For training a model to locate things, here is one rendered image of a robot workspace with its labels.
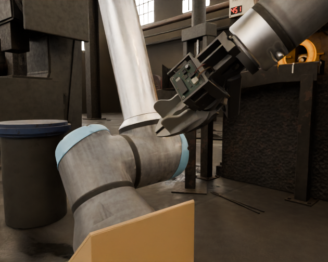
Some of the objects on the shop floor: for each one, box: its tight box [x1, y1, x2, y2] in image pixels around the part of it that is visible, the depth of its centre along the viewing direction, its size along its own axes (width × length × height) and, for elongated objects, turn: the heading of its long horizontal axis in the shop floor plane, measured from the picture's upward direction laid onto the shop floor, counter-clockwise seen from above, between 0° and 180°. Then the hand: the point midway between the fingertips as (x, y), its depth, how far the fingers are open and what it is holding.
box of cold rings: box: [0, 76, 65, 146], centre depth 292 cm, size 103×83×79 cm
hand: (164, 131), depth 53 cm, fingers closed
